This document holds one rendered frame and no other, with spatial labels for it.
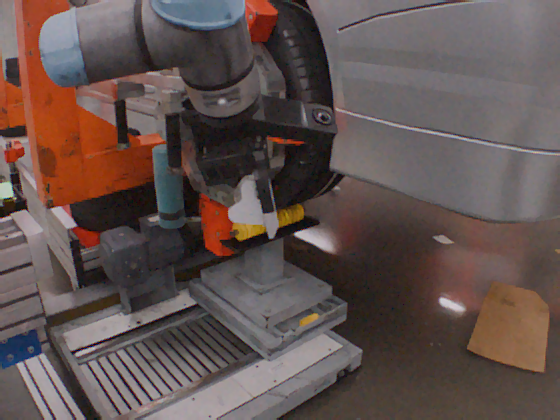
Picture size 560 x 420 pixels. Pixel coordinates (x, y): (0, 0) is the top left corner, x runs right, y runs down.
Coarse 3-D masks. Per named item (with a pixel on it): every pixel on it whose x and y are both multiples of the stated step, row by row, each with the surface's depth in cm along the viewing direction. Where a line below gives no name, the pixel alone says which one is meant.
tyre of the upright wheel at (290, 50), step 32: (288, 0) 133; (288, 32) 112; (288, 64) 113; (320, 64) 114; (288, 96) 116; (320, 96) 114; (288, 160) 122; (320, 160) 122; (288, 192) 126; (320, 192) 138
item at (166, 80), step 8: (152, 72) 118; (120, 80) 130; (128, 80) 125; (136, 80) 121; (144, 80) 117; (152, 80) 113; (160, 80) 110; (168, 80) 106; (176, 80) 103; (168, 88) 107; (176, 88) 104; (184, 88) 101
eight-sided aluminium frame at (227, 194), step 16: (256, 48) 114; (272, 64) 112; (272, 80) 109; (272, 96) 114; (192, 144) 153; (272, 144) 115; (192, 160) 154; (272, 160) 117; (192, 176) 148; (272, 176) 124; (208, 192) 143; (224, 192) 136; (256, 192) 130
